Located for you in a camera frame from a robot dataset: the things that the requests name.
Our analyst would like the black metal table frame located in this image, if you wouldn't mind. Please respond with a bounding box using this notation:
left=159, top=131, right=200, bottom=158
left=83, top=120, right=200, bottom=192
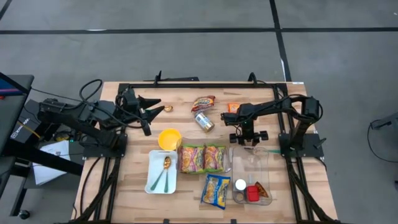
left=67, top=81, right=343, bottom=224

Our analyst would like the yellow black device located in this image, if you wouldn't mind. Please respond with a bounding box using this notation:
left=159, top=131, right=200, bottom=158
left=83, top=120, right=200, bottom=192
left=53, top=130, right=72, bottom=142

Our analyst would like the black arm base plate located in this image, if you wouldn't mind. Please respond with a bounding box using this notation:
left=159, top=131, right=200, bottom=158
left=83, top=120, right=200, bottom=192
left=82, top=133, right=128, bottom=158
left=278, top=133, right=325, bottom=158

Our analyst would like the yellow bowl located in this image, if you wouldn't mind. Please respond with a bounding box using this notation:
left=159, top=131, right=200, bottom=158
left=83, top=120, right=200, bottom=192
left=157, top=128, right=183, bottom=152

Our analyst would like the monitor with blue screen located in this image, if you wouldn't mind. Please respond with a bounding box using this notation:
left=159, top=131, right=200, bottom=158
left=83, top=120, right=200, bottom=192
left=0, top=73, right=32, bottom=98

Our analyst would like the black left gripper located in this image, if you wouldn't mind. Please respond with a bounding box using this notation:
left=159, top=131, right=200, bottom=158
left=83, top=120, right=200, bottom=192
left=119, top=95, right=165, bottom=137

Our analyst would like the green pink noodle packet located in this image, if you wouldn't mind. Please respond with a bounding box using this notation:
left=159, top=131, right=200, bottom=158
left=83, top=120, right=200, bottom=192
left=178, top=144, right=206, bottom=174
left=204, top=144, right=228, bottom=174

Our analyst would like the white paper sheet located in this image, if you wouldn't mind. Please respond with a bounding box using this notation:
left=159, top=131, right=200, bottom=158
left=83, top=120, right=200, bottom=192
left=32, top=139, right=72, bottom=186

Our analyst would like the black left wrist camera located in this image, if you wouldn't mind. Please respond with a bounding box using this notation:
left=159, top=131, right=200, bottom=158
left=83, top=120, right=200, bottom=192
left=123, top=88, right=139, bottom=108

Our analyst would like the blue yellow noodle packet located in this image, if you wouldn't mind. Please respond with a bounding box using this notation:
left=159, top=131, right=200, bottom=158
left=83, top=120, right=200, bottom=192
left=200, top=174, right=231, bottom=210

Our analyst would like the grey chair leg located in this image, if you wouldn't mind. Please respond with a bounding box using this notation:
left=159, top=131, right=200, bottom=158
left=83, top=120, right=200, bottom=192
left=369, top=111, right=398, bottom=131

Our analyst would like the wide clear plastic container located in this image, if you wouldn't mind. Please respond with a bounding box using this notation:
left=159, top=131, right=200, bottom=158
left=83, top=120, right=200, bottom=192
left=177, top=136, right=233, bottom=174

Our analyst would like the red yellow noodle packet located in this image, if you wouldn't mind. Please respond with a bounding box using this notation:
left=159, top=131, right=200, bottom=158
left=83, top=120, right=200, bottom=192
left=190, top=95, right=216, bottom=113

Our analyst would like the white rectangular tray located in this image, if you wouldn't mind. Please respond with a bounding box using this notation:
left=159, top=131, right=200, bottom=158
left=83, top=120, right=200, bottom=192
left=144, top=149, right=178, bottom=195

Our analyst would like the small red box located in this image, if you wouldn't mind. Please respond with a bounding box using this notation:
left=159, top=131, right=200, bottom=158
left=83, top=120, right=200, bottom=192
left=246, top=185, right=260, bottom=202

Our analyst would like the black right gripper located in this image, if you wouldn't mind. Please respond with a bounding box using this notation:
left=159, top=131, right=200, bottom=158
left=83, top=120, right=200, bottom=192
left=229, top=121, right=269, bottom=146

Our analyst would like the narrow clear plastic container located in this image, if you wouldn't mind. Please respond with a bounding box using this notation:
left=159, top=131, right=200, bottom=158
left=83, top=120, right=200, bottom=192
left=230, top=145, right=275, bottom=205

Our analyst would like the silver tin can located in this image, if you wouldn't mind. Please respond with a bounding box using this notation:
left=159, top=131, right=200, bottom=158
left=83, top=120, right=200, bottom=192
left=194, top=111, right=216, bottom=131

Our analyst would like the thin black floor cable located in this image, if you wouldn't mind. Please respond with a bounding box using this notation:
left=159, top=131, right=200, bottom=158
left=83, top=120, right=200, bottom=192
left=366, top=119, right=398, bottom=164

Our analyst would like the brown orange snack packet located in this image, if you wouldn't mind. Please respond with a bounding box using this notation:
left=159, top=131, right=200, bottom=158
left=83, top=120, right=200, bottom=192
left=254, top=181, right=270, bottom=198

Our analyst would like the black box with white label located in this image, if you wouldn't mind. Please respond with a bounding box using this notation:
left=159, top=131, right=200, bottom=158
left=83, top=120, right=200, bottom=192
left=11, top=99, right=44, bottom=144

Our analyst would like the black side desk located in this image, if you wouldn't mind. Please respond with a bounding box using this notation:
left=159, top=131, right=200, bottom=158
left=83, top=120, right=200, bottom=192
left=0, top=72, right=85, bottom=217

